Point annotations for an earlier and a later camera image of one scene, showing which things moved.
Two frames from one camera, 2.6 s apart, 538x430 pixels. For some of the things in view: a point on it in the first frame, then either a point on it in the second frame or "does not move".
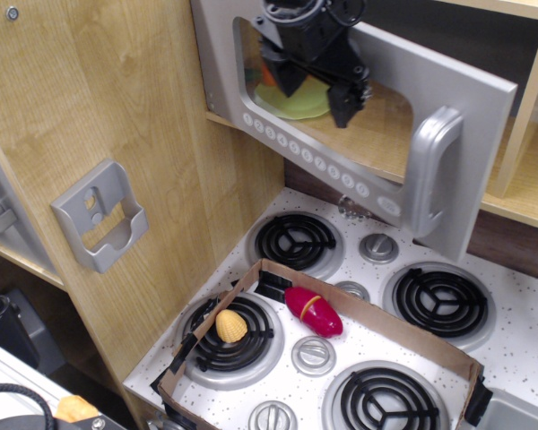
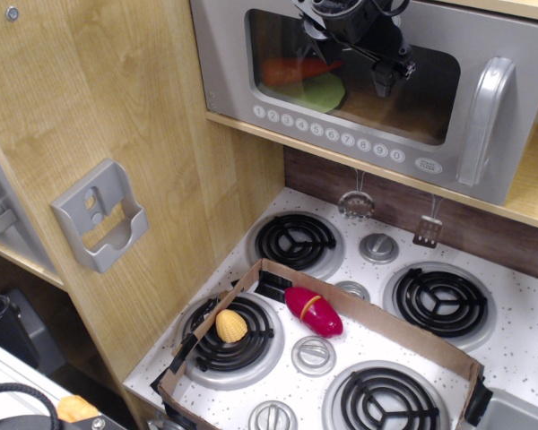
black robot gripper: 324,47 → 369,27
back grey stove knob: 378,248 does not move
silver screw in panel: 12,12 does not move
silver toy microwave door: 464,116 → 447,92
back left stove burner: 305,242 does not move
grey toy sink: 504,410 does not move
